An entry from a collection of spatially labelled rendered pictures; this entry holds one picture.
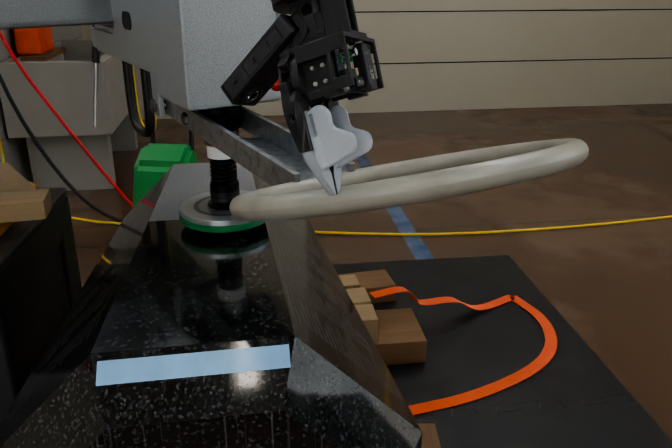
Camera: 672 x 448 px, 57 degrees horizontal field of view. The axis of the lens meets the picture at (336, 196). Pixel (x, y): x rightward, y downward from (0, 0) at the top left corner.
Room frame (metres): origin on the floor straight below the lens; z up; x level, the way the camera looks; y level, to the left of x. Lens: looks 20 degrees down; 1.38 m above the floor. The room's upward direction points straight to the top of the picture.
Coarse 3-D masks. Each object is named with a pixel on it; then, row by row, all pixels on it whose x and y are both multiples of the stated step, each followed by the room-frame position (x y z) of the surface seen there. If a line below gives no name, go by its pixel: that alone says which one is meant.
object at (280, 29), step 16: (288, 16) 0.66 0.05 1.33; (272, 32) 0.65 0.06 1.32; (288, 32) 0.64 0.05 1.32; (256, 48) 0.66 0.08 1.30; (272, 48) 0.65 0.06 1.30; (240, 64) 0.67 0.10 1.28; (256, 64) 0.66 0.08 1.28; (272, 64) 0.66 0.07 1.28; (240, 80) 0.66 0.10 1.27; (256, 80) 0.66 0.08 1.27; (272, 80) 0.68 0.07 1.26; (240, 96) 0.67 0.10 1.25; (256, 96) 0.67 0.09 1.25
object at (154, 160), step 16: (160, 144) 2.93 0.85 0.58; (176, 144) 2.92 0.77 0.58; (192, 144) 2.94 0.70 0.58; (144, 160) 2.81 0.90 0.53; (160, 160) 2.80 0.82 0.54; (176, 160) 2.80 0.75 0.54; (192, 160) 2.87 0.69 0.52; (144, 176) 2.77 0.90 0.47; (160, 176) 2.76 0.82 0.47; (144, 192) 2.75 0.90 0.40
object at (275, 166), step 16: (176, 112) 1.46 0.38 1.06; (192, 112) 1.37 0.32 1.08; (240, 112) 1.41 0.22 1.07; (192, 128) 1.37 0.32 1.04; (208, 128) 1.29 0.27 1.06; (224, 128) 1.24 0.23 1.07; (256, 128) 1.35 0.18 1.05; (272, 128) 1.28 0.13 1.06; (224, 144) 1.22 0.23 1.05; (240, 144) 1.15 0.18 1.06; (256, 144) 1.27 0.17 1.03; (272, 144) 1.28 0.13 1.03; (288, 144) 1.22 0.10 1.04; (240, 160) 1.16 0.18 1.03; (256, 160) 1.10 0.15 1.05; (272, 160) 1.04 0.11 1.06; (288, 160) 1.17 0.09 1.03; (304, 160) 1.17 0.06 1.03; (272, 176) 1.04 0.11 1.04; (288, 176) 0.99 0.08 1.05; (304, 176) 1.09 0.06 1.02
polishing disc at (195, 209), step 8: (208, 192) 1.48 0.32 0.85; (240, 192) 1.48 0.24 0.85; (192, 200) 1.42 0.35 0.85; (200, 200) 1.42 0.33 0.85; (208, 200) 1.42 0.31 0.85; (184, 208) 1.36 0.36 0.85; (192, 208) 1.36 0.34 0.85; (200, 208) 1.36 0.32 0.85; (208, 208) 1.36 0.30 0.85; (184, 216) 1.33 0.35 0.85; (192, 216) 1.31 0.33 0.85; (200, 216) 1.31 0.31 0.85; (208, 216) 1.31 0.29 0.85; (216, 216) 1.31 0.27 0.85; (224, 216) 1.31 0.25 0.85; (232, 216) 1.31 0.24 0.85; (200, 224) 1.29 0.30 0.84; (208, 224) 1.29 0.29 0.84; (216, 224) 1.28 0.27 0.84; (224, 224) 1.29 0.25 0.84; (232, 224) 1.29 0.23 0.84
